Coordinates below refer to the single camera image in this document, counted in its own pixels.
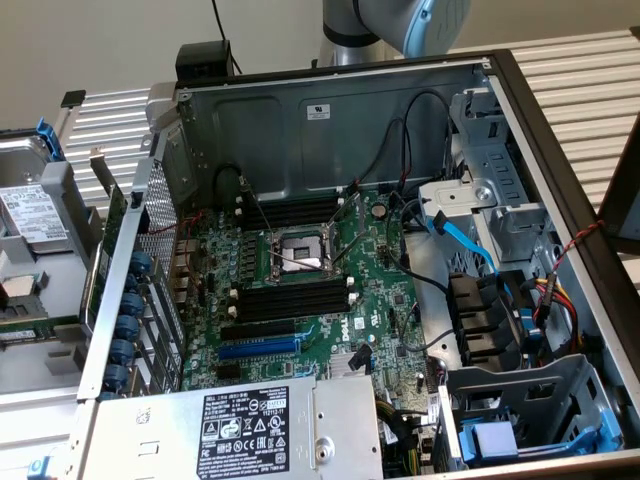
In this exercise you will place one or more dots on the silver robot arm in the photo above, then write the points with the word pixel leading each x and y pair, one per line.
pixel 380 20

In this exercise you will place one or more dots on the CPU socket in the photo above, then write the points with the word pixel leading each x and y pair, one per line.
pixel 300 247

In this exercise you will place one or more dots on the metal locking lever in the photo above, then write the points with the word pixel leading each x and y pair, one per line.
pixel 255 202
pixel 350 247

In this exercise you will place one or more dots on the coin cell battery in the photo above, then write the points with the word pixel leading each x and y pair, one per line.
pixel 380 209

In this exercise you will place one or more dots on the green motherboard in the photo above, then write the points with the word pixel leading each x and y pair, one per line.
pixel 385 320

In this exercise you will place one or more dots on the long black expansion slot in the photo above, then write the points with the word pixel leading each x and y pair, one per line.
pixel 257 330

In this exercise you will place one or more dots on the blue expansion slot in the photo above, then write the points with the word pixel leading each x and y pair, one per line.
pixel 257 347

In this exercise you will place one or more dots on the silver chipset heatsink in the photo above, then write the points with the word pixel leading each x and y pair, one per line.
pixel 340 367

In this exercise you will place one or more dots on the metal port block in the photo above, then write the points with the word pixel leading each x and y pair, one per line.
pixel 181 272

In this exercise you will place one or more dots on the open metal PC case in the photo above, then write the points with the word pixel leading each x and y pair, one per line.
pixel 370 100

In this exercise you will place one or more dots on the short black expansion slot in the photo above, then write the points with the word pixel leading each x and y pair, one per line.
pixel 228 370

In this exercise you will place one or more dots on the black fan shroud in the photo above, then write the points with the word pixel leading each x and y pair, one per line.
pixel 475 325

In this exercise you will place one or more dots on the blue card retention clip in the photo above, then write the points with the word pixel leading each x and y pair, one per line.
pixel 141 262
pixel 122 351
pixel 115 376
pixel 128 327
pixel 132 303

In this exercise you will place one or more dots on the bare metal disk bay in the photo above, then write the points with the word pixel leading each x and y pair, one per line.
pixel 505 165

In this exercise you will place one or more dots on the silver aluminium block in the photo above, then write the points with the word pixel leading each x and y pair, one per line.
pixel 160 107

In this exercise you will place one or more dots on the green graphics card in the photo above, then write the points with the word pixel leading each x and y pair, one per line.
pixel 112 225

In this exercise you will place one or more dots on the black box device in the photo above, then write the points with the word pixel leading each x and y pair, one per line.
pixel 202 60

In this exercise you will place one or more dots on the silver power supply unit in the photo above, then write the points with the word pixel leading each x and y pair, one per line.
pixel 165 430

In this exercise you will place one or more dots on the grey disk bay cage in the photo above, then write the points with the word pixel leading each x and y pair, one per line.
pixel 575 380

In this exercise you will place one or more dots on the hard disk with white label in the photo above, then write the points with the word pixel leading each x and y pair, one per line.
pixel 30 210

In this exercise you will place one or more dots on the dark brown monitor edge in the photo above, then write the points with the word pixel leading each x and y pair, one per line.
pixel 625 200

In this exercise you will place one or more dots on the bare silver hard disk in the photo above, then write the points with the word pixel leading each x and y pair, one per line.
pixel 20 160

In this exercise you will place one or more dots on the small blue clip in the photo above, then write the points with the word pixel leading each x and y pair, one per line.
pixel 39 470

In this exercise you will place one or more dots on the blue plastic disk bracket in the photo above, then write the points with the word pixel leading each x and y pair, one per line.
pixel 492 442

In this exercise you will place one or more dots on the blue plastic disk rail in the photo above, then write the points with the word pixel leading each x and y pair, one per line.
pixel 50 142

